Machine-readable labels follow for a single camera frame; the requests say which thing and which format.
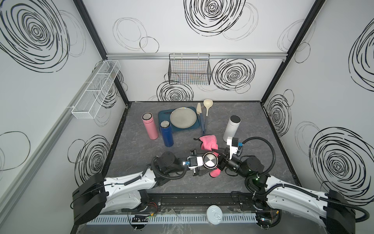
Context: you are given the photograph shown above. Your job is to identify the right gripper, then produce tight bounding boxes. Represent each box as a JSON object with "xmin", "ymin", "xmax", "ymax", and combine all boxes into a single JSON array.
[{"xmin": 208, "ymin": 148, "xmax": 249, "ymax": 180}]

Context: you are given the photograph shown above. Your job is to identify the gold thermos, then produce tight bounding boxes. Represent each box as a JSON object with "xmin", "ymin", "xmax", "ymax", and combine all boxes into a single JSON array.
[{"xmin": 202, "ymin": 152, "xmax": 218, "ymax": 169}]

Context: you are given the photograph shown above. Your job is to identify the pink microfiber cloth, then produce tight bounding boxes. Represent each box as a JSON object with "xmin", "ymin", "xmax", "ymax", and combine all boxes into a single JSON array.
[{"xmin": 194, "ymin": 135, "xmax": 221, "ymax": 178}]

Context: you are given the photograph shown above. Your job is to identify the blue thermos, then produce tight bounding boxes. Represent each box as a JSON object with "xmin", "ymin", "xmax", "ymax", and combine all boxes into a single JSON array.
[{"xmin": 160, "ymin": 121, "xmax": 174, "ymax": 147}]

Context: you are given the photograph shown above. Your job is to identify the pink thermos steel lid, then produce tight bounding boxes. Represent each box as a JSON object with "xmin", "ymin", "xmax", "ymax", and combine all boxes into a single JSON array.
[{"xmin": 142, "ymin": 112, "xmax": 158, "ymax": 140}]

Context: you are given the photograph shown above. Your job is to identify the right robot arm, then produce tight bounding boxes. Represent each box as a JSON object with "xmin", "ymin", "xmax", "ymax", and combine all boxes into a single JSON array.
[{"xmin": 201, "ymin": 136, "xmax": 370, "ymax": 234}]

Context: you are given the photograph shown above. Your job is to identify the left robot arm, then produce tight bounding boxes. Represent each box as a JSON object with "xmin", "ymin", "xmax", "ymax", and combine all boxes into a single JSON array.
[{"xmin": 71, "ymin": 151, "xmax": 208, "ymax": 225}]

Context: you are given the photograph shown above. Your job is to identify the white thermos black lid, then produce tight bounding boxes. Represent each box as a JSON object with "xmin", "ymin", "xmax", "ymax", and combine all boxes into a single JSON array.
[{"xmin": 223, "ymin": 115, "xmax": 241, "ymax": 142}]

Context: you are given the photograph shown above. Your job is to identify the grey round plate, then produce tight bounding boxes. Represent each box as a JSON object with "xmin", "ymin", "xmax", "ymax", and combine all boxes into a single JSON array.
[{"xmin": 170, "ymin": 107, "xmax": 197, "ymax": 129}]

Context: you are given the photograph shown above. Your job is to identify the white round cap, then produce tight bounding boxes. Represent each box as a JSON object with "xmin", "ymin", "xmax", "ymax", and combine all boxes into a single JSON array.
[{"xmin": 206, "ymin": 205, "xmax": 223, "ymax": 225}]

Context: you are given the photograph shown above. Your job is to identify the teal plastic tray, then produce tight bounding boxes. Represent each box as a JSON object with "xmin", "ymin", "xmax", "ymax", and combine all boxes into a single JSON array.
[{"xmin": 158, "ymin": 107, "xmax": 201, "ymax": 132}]

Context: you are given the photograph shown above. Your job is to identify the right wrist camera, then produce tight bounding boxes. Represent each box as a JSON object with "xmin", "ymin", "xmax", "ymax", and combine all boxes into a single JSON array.
[{"xmin": 227, "ymin": 136, "xmax": 243, "ymax": 160}]

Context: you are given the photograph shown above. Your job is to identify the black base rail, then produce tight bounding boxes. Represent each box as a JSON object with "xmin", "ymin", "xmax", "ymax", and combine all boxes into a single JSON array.
[{"xmin": 140, "ymin": 191, "xmax": 275, "ymax": 212}]

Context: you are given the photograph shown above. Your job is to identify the cream spatula blue handle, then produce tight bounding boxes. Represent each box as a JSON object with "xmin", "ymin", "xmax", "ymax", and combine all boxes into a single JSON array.
[{"xmin": 196, "ymin": 103, "xmax": 206, "ymax": 135}]

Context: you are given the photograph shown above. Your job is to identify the white slotted cable duct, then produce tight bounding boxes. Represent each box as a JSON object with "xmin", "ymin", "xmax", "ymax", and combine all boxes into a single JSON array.
[{"xmin": 87, "ymin": 213, "xmax": 258, "ymax": 225}]

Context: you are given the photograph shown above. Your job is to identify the cream ladle grey handle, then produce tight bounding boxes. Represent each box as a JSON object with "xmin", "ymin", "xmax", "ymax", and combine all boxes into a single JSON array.
[{"xmin": 203, "ymin": 99, "xmax": 213, "ymax": 133}]

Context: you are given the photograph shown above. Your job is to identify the black wire basket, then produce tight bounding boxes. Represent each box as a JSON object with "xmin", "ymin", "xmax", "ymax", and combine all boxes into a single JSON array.
[{"xmin": 168, "ymin": 58, "xmax": 212, "ymax": 85}]

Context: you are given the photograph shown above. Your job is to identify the aluminium wall rail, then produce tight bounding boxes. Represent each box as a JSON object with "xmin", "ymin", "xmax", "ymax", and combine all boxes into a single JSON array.
[{"xmin": 107, "ymin": 52, "xmax": 288, "ymax": 60}]

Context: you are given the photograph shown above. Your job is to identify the white wire rack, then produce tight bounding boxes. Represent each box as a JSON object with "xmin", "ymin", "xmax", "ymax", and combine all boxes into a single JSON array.
[{"xmin": 72, "ymin": 60, "xmax": 120, "ymax": 120}]

